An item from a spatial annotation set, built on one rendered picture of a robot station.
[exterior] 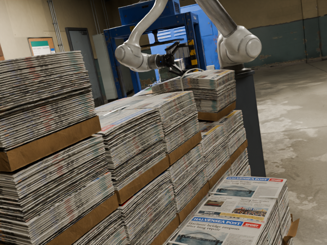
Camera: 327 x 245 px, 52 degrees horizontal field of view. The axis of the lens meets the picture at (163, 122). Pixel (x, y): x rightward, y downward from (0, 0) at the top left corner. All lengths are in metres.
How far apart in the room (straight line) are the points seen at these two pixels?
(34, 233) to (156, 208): 0.48
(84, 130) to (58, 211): 0.21
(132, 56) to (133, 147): 0.94
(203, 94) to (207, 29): 4.12
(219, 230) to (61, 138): 0.68
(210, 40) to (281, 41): 5.42
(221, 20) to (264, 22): 8.99
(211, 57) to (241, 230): 4.80
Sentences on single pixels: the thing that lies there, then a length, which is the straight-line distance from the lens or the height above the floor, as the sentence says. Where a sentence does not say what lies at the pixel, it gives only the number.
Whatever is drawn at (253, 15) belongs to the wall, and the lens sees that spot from 10.99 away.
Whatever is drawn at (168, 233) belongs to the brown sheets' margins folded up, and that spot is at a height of 0.62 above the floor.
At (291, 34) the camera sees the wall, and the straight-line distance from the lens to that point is 11.08.
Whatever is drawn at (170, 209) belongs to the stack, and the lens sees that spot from 1.25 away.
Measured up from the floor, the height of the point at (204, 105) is 0.92.
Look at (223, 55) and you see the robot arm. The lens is 2.23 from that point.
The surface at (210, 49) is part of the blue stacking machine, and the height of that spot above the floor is 1.07.
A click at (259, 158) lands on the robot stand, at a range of 2.42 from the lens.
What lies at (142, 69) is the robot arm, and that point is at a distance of 2.03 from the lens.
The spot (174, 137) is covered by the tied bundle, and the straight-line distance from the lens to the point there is 1.26.
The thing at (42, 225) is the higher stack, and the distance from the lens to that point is 0.83.
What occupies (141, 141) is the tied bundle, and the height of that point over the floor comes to 0.98.
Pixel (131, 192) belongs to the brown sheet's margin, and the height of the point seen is 0.85.
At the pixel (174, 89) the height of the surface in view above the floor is 1.02.
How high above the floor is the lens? 1.25
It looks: 12 degrees down
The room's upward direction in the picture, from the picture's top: 11 degrees counter-clockwise
